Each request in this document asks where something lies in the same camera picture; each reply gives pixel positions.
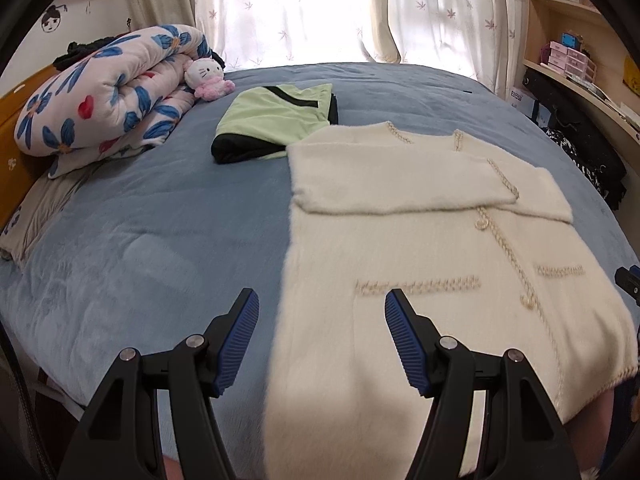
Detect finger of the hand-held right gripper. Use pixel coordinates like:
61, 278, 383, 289
614, 266, 640, 311

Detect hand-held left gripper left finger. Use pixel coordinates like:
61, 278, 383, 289
57, 287, 261, 480

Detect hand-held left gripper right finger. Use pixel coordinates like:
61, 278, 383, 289
384, 288, 583, 480

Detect white fluffy cardigan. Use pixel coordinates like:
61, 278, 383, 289
262, 121, 640, 478

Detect dark clothes pile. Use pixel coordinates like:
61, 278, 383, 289
52, 35, 131, 72

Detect blue bed blanket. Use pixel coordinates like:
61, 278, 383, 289
0, 62, 640, 411

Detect black and white patterned cloth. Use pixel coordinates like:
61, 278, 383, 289
545, 127, 608, 196

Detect person's pink trousers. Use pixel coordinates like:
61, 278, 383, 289
562, 392, 618, 480

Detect papers on desk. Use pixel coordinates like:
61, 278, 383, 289
565, 72, 640, 133

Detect white cardboard box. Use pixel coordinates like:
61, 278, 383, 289
507, 85, 538, 116

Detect green and black garment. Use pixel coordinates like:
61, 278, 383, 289
211, 83, 340, 164

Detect pink drawer organizer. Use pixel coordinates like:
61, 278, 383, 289
547, 40, 598, 81

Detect grey pillow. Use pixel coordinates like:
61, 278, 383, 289
0, 160, 106, 266

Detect white and pink plush cat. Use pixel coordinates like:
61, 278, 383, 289
184, 57, 236, 102

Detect wooden shelf unit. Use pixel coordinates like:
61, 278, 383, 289
520, 0, 640, 176

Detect floral quilt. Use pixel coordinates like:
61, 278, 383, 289
15, 24, 226, 181

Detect orange headboard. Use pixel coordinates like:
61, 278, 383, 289
0, 62, 66, 231

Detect white floral sheer curtain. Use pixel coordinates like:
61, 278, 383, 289
122, 0, 371, 71
367, 0, 531, 98

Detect face wall sticker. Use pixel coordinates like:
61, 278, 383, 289
41, 2, 68, 33

